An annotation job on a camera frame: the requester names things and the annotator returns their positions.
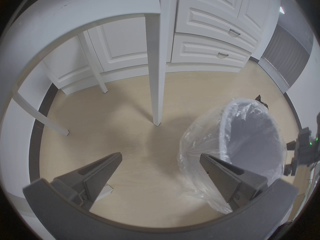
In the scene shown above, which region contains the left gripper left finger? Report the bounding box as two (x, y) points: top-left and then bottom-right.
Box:
(51, 152), (123, 211)

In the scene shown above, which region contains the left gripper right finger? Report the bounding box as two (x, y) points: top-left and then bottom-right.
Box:
(199, 153), (268, 212)

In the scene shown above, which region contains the clear plastic bag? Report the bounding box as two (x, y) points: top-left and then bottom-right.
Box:
(177, 98), (288, 214)

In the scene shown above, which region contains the black plastic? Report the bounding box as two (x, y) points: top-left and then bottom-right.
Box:
(254, 94), (270, 109)

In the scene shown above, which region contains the white trash bin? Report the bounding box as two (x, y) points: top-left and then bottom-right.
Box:
(219, 99), (285, 184)

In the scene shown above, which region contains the grey curtain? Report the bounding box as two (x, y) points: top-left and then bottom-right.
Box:
(258, 24), (314, 94)

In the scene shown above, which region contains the white wardrobe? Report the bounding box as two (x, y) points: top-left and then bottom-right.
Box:
(43, 0), (281, 96)

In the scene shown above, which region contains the white chair with grey cushions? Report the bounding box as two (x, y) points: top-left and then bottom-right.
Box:
(0, 0), (167, 201)

